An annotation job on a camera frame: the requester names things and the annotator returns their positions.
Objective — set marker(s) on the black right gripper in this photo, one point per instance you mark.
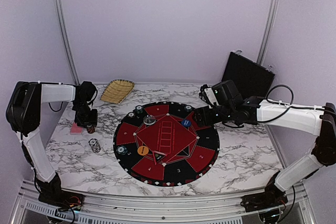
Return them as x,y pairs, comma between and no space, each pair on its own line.
207,122

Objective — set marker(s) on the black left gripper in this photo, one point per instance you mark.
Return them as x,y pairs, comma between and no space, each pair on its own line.
92,121

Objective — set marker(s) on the orange black chip stack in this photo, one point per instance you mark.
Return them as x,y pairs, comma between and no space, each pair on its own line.
91,130

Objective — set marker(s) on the blue round blind button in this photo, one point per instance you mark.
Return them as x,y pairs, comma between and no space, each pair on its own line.
186,123

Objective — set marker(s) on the blue green chip pile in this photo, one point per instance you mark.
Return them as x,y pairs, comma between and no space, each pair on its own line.
121,150
188,108

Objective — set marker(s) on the single blue green chip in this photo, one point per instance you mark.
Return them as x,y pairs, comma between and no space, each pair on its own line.
139,109

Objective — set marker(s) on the clear round dealer button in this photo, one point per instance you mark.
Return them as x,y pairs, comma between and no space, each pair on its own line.
149,120

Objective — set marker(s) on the black triangular button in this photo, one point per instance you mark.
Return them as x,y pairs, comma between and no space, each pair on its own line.
157,156

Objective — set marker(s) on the orange round blind button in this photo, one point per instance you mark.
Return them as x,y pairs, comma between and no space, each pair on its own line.
143,150

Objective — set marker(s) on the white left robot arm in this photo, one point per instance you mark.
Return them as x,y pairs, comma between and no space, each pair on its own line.
24,109

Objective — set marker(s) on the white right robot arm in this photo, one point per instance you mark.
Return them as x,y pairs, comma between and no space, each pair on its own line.
226,105

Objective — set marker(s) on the red playing card deck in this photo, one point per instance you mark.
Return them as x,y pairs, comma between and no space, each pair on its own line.
75,129

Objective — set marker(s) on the white black chip stack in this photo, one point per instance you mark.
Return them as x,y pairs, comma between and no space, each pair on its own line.
94,144

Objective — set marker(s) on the woven bamboo tray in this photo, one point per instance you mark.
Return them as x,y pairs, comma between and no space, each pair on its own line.
117,90

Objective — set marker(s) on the round red black poker mat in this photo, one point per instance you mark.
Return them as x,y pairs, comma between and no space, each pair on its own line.
190,151

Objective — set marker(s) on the black poker chip case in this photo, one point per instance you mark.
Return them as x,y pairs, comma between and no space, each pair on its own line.
250,78

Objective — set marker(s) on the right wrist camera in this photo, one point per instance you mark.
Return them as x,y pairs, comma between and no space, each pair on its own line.
207,95

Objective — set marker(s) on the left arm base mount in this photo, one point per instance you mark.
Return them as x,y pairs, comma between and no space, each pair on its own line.
53,194

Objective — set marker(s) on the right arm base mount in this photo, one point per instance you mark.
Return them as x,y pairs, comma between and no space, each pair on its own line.
272,196

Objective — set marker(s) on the aluminium front rail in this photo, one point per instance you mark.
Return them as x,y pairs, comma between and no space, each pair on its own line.
215,208

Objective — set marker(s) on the left aluminium wall post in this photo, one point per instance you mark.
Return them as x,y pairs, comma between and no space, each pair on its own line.
65,40

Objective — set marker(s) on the aluminium wall post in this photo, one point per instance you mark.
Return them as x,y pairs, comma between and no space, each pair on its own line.
268,29
65,40

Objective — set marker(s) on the right aluminium wall post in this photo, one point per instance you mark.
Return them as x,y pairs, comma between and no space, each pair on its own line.
268,29

